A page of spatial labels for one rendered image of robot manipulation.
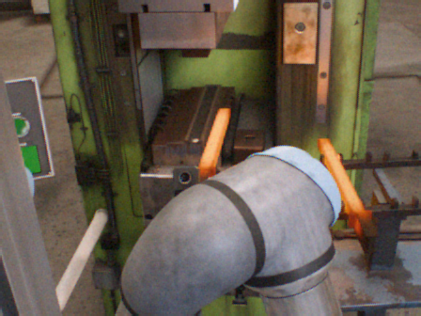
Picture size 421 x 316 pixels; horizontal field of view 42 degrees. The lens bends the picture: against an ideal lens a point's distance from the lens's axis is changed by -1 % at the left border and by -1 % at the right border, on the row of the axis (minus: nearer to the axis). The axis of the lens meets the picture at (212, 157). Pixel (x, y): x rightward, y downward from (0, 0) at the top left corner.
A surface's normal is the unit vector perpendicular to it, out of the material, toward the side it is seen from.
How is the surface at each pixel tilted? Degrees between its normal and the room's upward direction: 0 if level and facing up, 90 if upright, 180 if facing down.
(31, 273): 90
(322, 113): 90
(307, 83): 90
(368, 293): 0
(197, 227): 39
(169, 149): 90
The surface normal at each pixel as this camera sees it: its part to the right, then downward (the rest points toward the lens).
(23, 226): 0.98, 0.07
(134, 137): -0.13, 0.49
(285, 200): 0.47, -0.31
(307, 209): 0.58, -0.07
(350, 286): -0.04, -0.87
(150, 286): -0.49, 0.21
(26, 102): 0.24, -0.04
